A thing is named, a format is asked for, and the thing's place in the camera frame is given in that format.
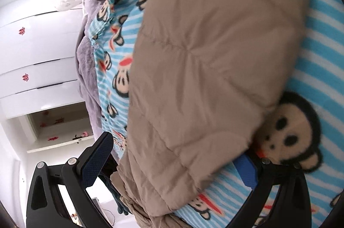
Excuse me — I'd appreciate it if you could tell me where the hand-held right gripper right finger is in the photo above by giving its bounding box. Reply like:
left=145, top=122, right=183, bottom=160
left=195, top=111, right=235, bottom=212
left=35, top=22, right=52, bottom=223
left=234, top=154, right=312, bottom=228

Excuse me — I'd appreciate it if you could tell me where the purple quilted blanket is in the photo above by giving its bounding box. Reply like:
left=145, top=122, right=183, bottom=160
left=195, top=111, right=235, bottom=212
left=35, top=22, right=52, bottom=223
left=76, top=0, right=120, bottom=161

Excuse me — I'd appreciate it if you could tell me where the tan padded jacket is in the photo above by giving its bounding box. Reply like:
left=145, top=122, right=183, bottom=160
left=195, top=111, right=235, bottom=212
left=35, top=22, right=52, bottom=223
left=110, top=0, right=312, bottom=228

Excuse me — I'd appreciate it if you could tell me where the dark cloth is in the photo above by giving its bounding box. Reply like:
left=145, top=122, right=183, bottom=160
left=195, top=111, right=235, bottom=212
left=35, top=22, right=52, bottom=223
left=98, top=155, right=130, bottom=216

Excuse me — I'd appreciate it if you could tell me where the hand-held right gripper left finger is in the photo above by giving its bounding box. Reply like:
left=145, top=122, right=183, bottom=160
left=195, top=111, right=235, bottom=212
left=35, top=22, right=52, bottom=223
left=26, top=132, right=115, bottom=228

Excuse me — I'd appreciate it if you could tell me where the blue striped printed blanket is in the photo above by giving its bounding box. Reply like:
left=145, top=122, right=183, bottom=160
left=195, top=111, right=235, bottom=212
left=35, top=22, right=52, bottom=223
left=89, top=0, right=344, bottom=228

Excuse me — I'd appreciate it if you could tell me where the white wardrobe with red stickers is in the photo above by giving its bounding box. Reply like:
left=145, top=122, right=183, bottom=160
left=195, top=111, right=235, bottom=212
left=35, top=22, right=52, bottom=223
left=0, top=0, right=94, bottom=154

